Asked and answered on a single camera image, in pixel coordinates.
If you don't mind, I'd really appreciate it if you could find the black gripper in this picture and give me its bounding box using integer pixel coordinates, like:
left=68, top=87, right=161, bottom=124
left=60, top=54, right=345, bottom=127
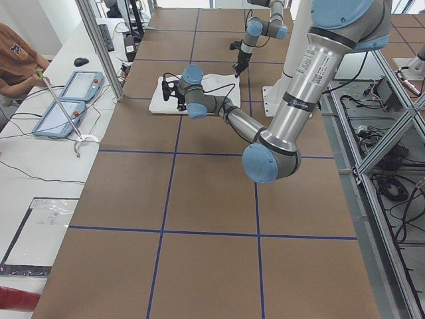
left=161, top=72, right=186, bottom=112
left=229, top=40, right=251, bottom=78

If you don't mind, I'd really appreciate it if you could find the aluminium side frame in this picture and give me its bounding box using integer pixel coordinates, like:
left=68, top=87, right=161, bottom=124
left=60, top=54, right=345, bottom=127
left=321, top=43, right=424, bottom=318

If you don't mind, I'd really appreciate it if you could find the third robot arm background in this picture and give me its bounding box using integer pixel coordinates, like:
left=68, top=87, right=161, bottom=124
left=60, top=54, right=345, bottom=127
left=410, top=46, right=425, bottom=74

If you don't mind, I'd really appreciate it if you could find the red cylinder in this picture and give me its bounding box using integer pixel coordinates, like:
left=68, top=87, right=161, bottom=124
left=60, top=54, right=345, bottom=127
left=1, top=286, right=41, bottom=312

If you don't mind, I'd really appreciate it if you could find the teach pendant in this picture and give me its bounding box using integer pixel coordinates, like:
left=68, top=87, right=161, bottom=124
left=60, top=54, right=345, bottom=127
left=32, top=101, right=86, bottom=138
left=59, top=70, right=104, bottom=102

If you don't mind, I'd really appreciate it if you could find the black computer mouse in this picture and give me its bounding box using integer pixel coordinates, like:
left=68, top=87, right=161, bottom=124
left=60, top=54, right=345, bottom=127
left=74, top=57, right=89, bottom=67

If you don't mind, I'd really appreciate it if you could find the person in orange shirt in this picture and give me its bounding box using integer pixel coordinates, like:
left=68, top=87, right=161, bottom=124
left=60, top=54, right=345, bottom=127
left=1, top=23, right=50, bottom=99

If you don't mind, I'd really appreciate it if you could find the aluminium frame post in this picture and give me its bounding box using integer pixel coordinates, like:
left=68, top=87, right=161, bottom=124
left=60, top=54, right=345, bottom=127
left=75, top=0, right=124, bottom=102

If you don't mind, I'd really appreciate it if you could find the clear plastic bag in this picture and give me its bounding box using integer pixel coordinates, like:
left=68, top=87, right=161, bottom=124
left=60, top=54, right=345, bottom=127
left=1, top=197, right=78, bottom=278

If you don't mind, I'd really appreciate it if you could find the black keyboard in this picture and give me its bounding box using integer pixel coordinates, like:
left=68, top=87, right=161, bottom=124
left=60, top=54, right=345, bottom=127
left=98, top=24, right=114, bottom=52

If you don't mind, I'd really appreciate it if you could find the metal rod with hook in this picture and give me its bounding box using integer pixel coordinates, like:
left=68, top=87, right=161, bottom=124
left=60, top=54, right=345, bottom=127
left=36, top=68, right=100, bottom=158

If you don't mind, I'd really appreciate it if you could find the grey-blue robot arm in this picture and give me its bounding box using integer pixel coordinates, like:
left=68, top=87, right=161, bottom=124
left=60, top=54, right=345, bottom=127
left=161, top=1, right=392, bottom=183
left=229, top=0, right=288, bottom=78

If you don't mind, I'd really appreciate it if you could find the upper teach pendant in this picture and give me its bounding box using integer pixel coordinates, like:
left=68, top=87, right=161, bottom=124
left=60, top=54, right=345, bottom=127
left=59, top=70, right=104, bottom=102

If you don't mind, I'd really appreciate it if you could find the white long-sleeve printed shirt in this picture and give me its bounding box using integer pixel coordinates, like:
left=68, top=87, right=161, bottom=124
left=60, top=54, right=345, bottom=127
left=149, top=74, right=241, bottom=115

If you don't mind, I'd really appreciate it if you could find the lower teach pendant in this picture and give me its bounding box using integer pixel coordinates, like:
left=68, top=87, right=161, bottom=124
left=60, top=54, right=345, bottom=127
left=32, top=101, right=86, bottom=138

